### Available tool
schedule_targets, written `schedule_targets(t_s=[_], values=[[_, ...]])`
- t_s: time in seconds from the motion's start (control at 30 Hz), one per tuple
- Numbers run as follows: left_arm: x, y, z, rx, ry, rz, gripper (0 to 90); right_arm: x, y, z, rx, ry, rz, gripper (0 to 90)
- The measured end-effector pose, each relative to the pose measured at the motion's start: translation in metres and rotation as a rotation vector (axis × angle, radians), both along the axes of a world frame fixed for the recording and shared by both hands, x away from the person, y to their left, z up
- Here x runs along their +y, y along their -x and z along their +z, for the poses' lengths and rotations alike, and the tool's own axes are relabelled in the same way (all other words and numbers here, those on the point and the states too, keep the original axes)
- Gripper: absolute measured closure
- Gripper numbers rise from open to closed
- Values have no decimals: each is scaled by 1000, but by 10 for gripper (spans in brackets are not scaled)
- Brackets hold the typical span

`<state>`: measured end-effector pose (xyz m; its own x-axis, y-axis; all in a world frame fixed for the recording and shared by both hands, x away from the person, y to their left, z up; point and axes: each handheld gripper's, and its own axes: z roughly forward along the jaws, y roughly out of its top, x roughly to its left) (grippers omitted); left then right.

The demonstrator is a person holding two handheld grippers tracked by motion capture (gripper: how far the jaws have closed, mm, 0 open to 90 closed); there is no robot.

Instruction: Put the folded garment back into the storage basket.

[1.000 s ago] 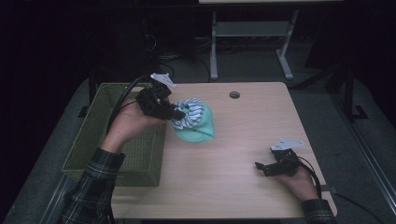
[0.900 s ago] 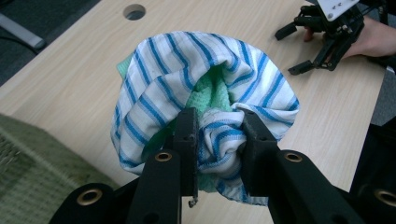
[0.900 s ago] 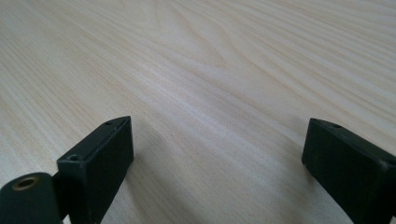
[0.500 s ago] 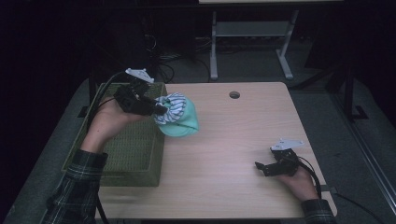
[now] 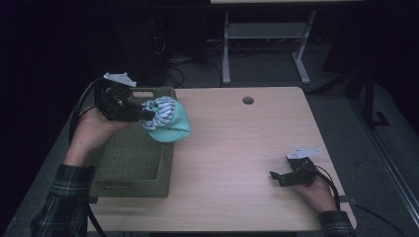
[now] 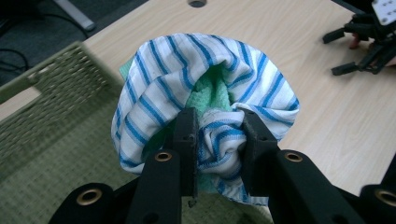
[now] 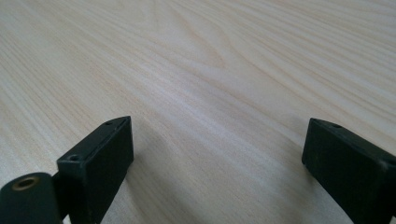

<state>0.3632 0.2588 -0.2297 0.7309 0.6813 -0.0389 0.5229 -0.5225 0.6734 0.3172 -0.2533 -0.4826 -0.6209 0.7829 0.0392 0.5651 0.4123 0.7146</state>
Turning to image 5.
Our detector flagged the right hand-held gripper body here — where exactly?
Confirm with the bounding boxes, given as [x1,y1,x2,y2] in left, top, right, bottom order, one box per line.
[285,146,323,188]

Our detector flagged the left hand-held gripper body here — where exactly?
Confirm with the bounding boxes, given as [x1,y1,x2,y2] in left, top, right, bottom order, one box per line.
[93,72,140,121]

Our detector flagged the teal garment with striped lining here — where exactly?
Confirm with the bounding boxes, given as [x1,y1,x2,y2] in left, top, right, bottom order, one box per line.
[140,95,193,144]

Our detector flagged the green woven basket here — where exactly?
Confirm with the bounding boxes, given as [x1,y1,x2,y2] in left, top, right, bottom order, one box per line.
[88,86,179,198]

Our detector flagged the person's right hand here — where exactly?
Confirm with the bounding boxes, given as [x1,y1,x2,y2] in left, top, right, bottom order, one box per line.
[292,178,338,215]

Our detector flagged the person's left hand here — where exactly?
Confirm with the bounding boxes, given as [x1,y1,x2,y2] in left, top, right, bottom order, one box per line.
[73,107,134,143]

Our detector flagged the black metal stand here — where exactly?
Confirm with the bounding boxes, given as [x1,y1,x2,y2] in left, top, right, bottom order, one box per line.
[345,63,391,130]

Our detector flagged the white metal stand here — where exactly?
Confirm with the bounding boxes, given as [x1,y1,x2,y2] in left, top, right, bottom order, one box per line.
[221,9,318,87]

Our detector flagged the right hand-held gripper black cable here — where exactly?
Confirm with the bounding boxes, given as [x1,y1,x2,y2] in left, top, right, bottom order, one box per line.
[310,163,342,211]

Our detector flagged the bundle of floor cables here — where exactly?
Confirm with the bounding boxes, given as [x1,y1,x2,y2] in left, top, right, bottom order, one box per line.
[151,34,225,89]

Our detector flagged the aluminium floor rail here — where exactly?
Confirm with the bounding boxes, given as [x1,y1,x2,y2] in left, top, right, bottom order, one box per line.
[348,97,419,229]

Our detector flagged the thin black floor cable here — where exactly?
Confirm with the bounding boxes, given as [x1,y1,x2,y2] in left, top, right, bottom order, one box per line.
[353,202,411,237]

